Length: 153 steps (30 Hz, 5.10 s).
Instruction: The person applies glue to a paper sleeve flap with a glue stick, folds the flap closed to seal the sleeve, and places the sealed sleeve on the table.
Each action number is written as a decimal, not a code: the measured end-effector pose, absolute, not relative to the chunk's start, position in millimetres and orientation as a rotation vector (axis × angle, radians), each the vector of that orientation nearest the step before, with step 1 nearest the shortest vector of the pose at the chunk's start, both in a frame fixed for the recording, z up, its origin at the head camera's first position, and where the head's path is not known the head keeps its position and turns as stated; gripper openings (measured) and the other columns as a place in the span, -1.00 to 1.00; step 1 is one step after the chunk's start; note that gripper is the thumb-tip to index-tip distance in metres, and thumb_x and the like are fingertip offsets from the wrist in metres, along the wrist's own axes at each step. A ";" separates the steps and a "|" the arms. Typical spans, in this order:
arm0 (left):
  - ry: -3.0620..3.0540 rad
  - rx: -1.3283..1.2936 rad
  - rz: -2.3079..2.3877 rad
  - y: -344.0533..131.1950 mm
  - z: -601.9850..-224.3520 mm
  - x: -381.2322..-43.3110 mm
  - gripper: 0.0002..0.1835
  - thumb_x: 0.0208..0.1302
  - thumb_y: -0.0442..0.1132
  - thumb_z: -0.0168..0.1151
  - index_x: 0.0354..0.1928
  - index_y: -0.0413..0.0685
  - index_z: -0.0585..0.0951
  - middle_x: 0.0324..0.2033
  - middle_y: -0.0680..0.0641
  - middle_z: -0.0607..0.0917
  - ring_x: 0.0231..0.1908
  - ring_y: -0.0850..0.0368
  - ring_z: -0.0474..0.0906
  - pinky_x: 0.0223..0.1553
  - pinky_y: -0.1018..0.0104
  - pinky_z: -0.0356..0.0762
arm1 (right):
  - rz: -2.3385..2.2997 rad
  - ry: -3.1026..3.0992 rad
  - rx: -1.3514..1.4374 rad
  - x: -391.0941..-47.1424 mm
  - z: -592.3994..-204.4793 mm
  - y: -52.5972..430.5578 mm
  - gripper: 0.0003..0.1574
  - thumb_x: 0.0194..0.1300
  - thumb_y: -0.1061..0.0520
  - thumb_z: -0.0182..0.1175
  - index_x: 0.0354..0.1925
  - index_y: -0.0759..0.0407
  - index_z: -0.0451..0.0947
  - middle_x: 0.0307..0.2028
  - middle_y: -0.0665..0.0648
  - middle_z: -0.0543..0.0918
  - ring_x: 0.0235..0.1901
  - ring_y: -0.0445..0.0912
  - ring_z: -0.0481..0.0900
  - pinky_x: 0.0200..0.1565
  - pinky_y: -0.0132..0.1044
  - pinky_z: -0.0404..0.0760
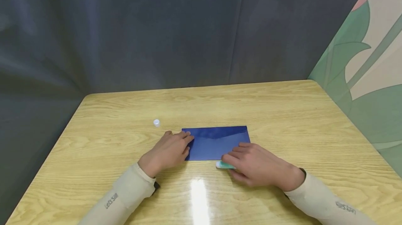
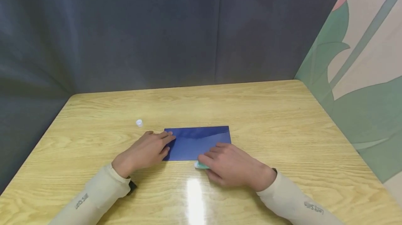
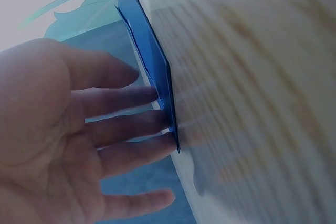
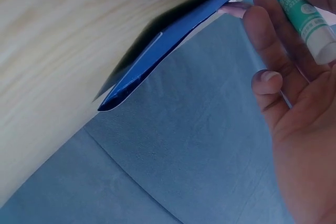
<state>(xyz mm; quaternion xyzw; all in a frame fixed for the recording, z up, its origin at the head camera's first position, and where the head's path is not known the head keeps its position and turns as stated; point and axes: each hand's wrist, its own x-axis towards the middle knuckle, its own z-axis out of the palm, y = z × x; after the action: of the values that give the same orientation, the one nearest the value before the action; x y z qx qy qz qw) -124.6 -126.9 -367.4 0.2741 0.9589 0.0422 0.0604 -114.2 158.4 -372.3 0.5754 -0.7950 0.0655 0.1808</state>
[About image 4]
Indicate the person's right hand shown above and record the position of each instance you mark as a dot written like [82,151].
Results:
[304,129]

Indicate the person's left hand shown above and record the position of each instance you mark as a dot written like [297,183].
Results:
[233,9]

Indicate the person's right fingers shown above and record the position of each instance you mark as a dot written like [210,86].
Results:
[265,40]

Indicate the person's left fingers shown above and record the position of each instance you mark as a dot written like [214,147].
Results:
[233,9]

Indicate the green and white glue stick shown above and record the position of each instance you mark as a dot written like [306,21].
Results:
[302,19]

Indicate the blue paper sheet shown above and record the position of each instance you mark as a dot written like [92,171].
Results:
[168,48]

